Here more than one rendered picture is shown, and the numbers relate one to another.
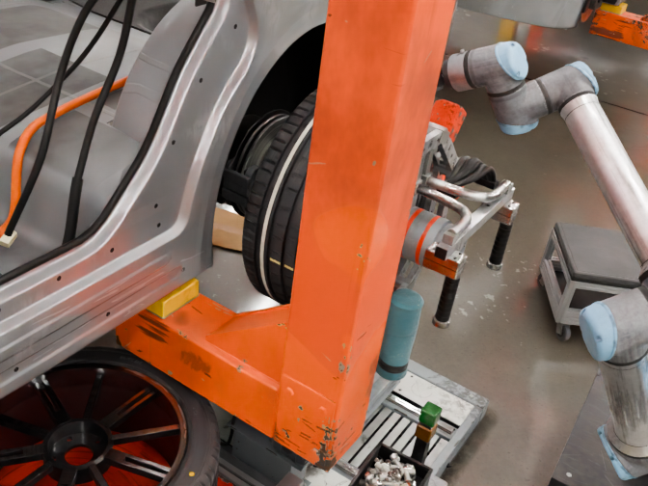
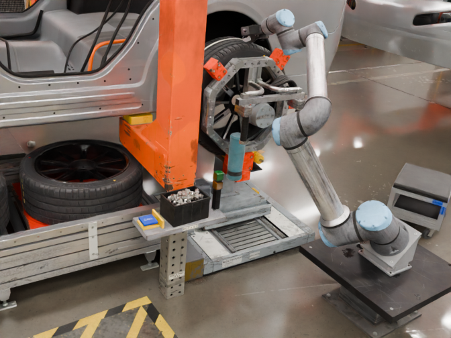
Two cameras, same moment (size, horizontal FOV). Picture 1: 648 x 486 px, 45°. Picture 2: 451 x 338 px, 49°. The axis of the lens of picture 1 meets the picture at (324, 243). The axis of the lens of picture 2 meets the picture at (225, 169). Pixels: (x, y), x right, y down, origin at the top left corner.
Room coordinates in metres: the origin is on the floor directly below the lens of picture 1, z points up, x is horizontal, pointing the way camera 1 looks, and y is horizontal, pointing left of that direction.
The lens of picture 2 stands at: (-0.59, -1.34, 1.74)
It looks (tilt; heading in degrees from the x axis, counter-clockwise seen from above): 26 degrees down; 27
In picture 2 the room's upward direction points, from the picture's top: 6 degrees clockwise
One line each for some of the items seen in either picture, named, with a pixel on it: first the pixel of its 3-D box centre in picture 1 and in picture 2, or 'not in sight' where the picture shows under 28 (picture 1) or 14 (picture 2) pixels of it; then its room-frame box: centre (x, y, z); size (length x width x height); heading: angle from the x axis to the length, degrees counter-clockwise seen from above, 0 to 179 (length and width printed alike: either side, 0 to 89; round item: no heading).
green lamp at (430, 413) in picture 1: (430, 414); (218, 175); (1.34, -0.30, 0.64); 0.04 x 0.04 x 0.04; 61
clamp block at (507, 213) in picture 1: (499, 207); (296, 102); (1.86, -0.46, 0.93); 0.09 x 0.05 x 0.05; 61
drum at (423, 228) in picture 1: (421, 237); (254, 110); (1.78, -0.26, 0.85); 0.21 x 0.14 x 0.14; 61
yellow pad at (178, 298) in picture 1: (162, 288); (137, 116); (1.58, 0.39, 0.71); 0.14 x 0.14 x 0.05; 61
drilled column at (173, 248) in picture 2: not in sight; (172, 258); (1.14, -0.19, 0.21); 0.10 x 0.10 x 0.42; 61
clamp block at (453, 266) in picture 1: (445, 259); (243, 108); (1.56, -0.29, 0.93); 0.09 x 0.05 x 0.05; 61
